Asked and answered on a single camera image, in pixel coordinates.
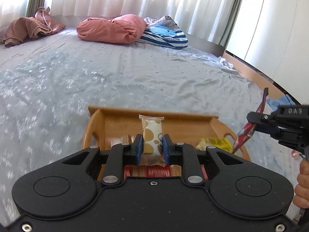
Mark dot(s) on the red Biscoff biscuit packet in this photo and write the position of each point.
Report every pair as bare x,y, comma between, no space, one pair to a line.
152,171

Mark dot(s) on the wooden bed frame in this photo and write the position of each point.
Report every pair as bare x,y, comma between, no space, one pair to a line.
255,76

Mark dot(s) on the clear bag white candy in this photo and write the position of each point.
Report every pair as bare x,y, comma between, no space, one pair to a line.
123,139

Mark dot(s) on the yellow snack packet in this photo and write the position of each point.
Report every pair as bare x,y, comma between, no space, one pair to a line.
222,143

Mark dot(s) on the person right hand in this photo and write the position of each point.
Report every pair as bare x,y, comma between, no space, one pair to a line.
301,198

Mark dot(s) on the blue clothes pile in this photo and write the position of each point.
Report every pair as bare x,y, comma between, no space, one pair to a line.
283,100

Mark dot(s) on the long red snack stick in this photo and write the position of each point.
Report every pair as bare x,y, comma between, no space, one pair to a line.
248,130

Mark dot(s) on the green curtain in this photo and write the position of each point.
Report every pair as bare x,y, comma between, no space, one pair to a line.
230,23

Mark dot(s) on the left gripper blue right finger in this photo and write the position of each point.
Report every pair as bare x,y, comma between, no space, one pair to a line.
183,155

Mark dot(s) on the white sheer curtain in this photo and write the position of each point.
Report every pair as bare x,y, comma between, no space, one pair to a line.
205,19

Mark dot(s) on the pink pillow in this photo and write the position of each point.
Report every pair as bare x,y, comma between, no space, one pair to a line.
124,29

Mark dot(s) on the blue striped pillow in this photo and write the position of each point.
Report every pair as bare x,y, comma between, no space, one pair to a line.
163,32

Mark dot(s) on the crumpled clear plastic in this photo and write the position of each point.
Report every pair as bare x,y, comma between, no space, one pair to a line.
225,63

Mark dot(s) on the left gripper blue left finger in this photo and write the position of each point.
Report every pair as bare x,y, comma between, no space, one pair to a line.
117,158

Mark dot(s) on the brown crumpled cloth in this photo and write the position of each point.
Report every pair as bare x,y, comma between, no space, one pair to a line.
26,29

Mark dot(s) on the wooden serving tray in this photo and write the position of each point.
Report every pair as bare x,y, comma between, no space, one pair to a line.
107,122

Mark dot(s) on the white gold spotted snack bar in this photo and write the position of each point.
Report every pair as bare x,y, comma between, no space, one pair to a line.
152,132

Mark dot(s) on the brown almond snack packet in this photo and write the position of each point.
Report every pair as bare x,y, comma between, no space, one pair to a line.
152,161

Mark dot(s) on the snowflake patterned bed sheet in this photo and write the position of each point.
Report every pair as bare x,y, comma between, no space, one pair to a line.
47,85

